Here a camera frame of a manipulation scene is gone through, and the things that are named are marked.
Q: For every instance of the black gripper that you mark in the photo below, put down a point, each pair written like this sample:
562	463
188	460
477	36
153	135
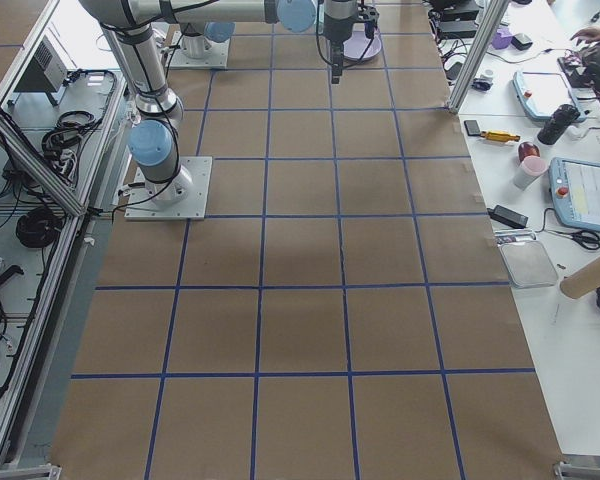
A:
337	28

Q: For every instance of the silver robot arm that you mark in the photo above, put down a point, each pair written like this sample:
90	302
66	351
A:
131	24
154	146

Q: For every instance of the lavender round plate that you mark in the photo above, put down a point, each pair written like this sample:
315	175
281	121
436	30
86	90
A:
359	48

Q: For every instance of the pink lidded white cup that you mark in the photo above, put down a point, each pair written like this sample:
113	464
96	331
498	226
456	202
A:
529	170

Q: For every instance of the purple box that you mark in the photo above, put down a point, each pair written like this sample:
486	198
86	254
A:
502	38

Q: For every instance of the yellow brass cylinder tool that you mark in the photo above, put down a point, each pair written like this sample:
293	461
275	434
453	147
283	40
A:
499	136

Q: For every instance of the blue teach pendant far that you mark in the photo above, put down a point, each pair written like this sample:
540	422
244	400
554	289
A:
542	93

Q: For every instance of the blue teach pendant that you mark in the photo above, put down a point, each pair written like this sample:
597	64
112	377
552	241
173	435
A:
542	93
575	192

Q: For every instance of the red apple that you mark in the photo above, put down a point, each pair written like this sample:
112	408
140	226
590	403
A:
527	149

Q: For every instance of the black power adapter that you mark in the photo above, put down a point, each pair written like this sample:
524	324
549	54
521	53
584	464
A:
508	217

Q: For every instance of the black water bottle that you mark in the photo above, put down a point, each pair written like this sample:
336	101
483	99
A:
563	117

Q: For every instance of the blue teach pendant near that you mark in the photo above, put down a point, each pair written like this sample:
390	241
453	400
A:
575	192

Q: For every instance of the black scissors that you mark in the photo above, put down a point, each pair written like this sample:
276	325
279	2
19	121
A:
587	239

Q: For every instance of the cardboard tube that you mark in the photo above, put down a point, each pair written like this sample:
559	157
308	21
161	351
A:
583	281

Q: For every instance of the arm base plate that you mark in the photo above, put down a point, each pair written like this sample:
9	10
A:
200	46
184	198

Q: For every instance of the aluminium frame post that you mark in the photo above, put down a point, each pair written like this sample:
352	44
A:
491	19

